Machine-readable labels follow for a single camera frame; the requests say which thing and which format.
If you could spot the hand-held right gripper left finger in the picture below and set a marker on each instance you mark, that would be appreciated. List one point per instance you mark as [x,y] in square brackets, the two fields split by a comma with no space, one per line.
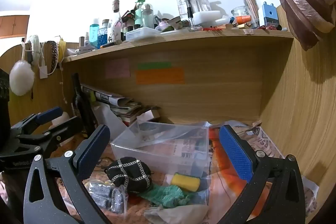
[92,150]

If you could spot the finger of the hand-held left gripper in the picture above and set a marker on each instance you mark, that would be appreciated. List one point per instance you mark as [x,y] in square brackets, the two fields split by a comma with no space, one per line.
[67,127]
[50,113]

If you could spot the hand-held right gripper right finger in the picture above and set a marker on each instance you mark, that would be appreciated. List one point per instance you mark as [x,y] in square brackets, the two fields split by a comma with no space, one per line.
[236,150]

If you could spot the yellow sponge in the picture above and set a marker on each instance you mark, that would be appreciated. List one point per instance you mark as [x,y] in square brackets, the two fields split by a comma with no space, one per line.
[185,182]

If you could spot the clear plastic storage box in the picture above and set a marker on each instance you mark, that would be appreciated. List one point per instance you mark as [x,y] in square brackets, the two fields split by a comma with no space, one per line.
[162,145]

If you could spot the green knit cloth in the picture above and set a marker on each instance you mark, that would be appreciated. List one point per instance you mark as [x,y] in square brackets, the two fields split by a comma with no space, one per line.
[168,196]

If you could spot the orange printed cloth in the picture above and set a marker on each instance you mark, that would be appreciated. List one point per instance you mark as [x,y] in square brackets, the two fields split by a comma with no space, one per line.
[228,169]

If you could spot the dark wine bottle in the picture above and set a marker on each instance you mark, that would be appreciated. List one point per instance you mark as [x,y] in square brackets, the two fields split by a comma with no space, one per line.
[78,103]

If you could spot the white plastic bag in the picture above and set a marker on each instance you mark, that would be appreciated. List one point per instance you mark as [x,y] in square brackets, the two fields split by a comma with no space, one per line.
[106,115]

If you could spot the white fluffy pom-pom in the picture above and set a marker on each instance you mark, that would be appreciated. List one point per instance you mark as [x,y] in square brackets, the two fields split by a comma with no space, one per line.
[21,78]

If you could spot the clear bag with dark items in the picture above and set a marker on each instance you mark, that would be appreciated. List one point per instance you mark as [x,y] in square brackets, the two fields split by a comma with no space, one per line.
[110,195]

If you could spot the stack of newspapers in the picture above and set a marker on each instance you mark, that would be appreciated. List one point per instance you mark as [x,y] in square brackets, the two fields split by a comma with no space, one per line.
[118,106]

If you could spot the dark beaded headband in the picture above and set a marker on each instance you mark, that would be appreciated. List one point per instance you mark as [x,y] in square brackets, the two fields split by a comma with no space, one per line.
[54,56]

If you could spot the yellow hanging pouch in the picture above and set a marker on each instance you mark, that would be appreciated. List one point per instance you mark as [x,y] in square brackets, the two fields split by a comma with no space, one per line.
[61,49]

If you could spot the white fluffy headband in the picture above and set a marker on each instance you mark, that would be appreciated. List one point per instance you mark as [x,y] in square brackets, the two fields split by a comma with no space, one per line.
[34,48]

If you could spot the small cardboard box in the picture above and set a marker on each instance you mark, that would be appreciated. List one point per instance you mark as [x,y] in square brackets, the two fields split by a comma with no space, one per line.
[149,115]

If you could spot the pink sticky note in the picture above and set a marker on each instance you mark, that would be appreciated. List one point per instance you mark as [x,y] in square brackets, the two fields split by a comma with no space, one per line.
[118,68]

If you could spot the small white spray bottle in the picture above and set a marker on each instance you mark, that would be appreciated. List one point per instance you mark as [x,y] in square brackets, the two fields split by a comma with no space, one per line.
[86,39]

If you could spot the crumpled clear plastic bag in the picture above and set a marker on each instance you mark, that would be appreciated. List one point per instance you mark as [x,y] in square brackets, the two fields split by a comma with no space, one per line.
[178,213]

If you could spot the light blue liquid bottle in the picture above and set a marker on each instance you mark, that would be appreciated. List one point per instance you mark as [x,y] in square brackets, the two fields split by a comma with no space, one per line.
[93,32]

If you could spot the wooden cabinet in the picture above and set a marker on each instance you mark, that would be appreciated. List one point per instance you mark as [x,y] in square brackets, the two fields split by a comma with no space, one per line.
[13,26]

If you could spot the blue patterned bottle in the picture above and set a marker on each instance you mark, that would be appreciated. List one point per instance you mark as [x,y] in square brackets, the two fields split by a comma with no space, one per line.
[103,34]

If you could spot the orange sticky note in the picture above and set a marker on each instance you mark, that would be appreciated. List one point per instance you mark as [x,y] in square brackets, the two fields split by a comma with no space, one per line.
[160,75]

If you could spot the wooden shelf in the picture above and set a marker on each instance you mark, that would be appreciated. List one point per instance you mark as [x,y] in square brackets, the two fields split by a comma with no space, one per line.
[210,50]

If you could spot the green sticky note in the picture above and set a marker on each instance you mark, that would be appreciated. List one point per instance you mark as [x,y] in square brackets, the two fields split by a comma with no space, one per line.
[154,65]

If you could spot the white printed bottle brown cap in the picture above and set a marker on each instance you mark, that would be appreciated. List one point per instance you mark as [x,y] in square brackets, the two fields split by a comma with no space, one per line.
[116,22]

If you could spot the flat white plastic box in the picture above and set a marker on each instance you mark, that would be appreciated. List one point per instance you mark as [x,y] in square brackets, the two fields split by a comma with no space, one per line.
[141,33]

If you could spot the orange capped tube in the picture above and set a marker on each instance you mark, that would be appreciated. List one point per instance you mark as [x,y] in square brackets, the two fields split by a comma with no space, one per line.
[242,19]

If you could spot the white tube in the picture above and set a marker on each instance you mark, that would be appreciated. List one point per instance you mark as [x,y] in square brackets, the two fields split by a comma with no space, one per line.
[222,19]

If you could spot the green pump bottle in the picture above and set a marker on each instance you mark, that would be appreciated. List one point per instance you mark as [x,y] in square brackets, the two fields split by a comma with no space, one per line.
[139,15]

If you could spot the clear bottle silver cap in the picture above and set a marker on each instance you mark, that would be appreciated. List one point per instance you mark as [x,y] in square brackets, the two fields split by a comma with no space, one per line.
[147,16]

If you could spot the white rectangular box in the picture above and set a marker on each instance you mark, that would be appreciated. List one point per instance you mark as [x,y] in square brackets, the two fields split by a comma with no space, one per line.
[207,16]

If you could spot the blue and white box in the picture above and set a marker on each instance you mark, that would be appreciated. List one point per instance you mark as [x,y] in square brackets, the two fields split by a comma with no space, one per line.
[269,15]

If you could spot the round glass jar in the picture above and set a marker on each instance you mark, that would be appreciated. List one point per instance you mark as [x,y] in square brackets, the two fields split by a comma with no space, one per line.
[240,11]

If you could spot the black cosmetic pen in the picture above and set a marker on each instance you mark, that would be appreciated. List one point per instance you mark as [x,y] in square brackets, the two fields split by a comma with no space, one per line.
[189,14]

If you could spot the tall clear canister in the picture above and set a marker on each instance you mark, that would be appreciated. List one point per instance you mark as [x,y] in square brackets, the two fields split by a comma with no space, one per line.
[250,3]

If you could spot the clear acrylic organizer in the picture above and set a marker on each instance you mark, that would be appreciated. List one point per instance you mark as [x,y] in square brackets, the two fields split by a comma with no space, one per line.
[195,1]

